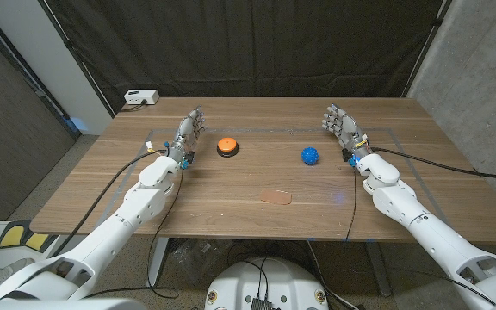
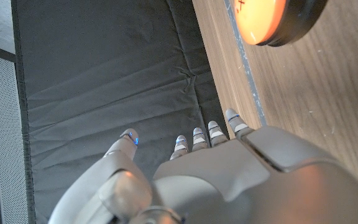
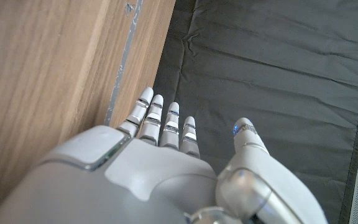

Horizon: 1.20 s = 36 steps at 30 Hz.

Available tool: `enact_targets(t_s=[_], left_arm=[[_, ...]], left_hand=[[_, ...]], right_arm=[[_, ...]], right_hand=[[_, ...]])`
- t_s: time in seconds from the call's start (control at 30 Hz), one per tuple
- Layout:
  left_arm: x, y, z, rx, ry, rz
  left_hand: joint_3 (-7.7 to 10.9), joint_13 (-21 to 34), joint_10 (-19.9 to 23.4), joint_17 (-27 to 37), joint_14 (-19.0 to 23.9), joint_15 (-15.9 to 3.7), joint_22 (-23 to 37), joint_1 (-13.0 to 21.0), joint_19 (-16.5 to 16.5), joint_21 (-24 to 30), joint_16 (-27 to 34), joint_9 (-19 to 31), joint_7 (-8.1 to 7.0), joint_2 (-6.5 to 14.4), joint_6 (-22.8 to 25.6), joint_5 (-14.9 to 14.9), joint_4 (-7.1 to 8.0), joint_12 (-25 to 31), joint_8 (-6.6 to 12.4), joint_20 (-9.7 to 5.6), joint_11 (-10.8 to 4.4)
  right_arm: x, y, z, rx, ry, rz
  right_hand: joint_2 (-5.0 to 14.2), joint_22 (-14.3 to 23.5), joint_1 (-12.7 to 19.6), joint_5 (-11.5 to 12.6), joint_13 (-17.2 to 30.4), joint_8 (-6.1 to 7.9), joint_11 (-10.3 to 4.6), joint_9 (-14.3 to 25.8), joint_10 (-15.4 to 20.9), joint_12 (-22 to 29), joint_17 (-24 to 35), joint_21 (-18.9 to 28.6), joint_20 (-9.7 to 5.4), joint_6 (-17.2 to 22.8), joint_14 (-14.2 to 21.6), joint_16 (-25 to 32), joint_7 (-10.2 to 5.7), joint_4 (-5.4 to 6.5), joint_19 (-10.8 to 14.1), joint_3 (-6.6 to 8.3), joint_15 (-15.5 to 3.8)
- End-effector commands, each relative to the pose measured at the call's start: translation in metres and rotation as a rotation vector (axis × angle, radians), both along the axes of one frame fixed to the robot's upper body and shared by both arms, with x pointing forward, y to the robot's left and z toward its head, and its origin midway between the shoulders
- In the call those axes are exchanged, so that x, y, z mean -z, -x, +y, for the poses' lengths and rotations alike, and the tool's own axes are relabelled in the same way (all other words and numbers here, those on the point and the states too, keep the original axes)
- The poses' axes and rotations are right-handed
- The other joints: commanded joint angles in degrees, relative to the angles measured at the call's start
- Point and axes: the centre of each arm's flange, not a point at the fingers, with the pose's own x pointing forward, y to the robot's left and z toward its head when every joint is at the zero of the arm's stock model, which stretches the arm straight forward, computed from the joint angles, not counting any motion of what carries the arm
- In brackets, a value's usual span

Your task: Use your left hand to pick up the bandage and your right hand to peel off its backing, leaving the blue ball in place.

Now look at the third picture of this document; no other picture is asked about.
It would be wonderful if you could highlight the grey tape rectangle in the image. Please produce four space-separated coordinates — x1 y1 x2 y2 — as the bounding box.
103 0 145 127

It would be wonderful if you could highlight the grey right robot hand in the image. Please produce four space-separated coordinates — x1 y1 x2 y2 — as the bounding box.
0 86 329 224

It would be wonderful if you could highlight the black curtain backdrop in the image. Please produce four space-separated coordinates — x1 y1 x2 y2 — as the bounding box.
152 0 358 224

